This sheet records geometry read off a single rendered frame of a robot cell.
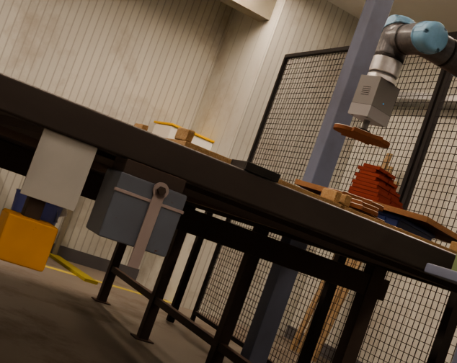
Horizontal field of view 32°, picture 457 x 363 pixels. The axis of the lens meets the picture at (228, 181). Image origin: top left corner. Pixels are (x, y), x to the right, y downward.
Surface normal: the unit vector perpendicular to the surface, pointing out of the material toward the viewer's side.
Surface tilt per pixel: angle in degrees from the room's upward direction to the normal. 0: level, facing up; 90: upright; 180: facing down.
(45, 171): 90
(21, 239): 90
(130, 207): 90
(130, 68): 90
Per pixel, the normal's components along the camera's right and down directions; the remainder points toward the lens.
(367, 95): -0.69, -0.29
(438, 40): 0.43, 0.10
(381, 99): 0.65, 0.19
